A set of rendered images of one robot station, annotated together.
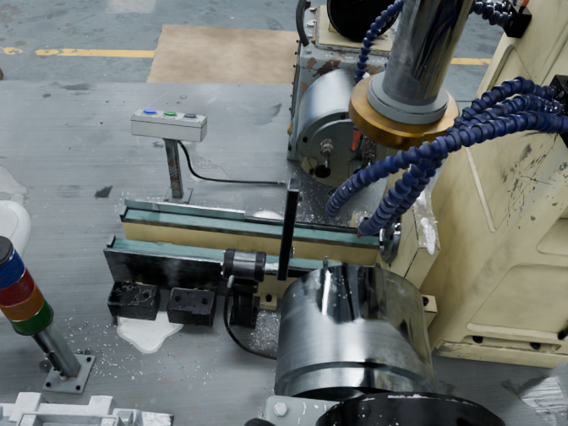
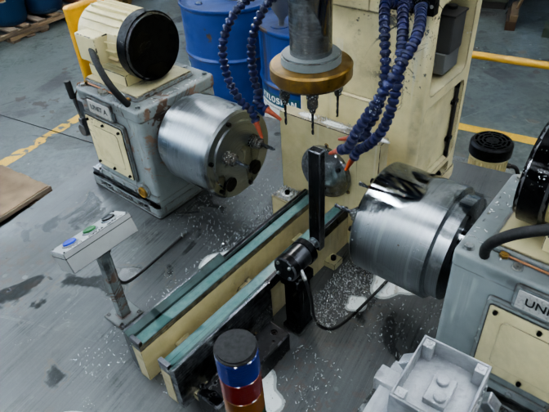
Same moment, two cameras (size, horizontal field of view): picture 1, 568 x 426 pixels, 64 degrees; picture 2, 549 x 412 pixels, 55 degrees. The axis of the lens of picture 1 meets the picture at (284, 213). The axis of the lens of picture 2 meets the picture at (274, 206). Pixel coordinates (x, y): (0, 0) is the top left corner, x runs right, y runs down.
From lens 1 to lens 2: 0.67 m
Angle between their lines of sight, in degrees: 35
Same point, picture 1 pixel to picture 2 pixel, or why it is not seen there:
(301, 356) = (425, 234)
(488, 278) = (417, 136)
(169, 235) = (183, 327)
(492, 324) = not seen: hidden behind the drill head
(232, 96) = (40, 219)
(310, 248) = (280, 239)
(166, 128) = (102, 241)
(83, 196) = (40, 398)
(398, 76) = (314, 41)
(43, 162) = not seen: outside the picture
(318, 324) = (410, 212)
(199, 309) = (278, 339)
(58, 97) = not seen: outside the picture
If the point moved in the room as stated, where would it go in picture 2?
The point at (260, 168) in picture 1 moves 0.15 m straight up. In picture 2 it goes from (152, 241) to (140, 199)
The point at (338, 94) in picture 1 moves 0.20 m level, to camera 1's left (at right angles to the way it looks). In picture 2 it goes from (205, 114) to (143, 150)
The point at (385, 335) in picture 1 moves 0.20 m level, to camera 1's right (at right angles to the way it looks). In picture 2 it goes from (442, 182) to (483, 139)
